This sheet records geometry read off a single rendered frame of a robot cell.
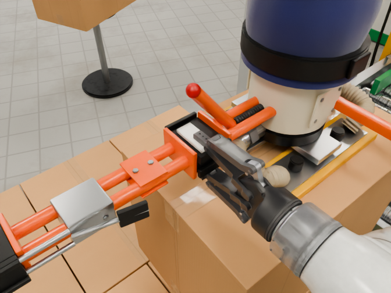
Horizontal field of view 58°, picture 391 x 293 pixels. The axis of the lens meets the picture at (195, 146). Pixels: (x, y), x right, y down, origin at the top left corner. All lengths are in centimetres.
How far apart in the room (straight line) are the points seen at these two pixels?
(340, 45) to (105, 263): 96
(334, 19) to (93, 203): 44
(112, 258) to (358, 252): 92
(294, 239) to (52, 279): 93
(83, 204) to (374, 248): 38
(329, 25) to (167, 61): 266
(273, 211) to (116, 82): 251
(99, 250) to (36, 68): 231
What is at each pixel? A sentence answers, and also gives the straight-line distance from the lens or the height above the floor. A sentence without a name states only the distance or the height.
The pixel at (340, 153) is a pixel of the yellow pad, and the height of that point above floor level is 109.
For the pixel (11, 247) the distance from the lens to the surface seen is 51.
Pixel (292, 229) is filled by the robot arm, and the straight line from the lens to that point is 48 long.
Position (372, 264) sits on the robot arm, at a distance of 46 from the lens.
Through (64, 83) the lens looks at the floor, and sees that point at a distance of 308.
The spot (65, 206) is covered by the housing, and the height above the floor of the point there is 122.
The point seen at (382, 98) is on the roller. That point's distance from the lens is 205.
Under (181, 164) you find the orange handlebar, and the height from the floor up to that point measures 121.
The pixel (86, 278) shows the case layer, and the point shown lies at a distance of 124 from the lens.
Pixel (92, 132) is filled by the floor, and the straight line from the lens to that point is 253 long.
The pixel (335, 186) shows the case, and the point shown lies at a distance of 77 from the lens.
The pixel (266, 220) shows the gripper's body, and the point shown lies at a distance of 50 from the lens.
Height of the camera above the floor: 162
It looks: 44 degrees down
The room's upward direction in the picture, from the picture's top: straight up
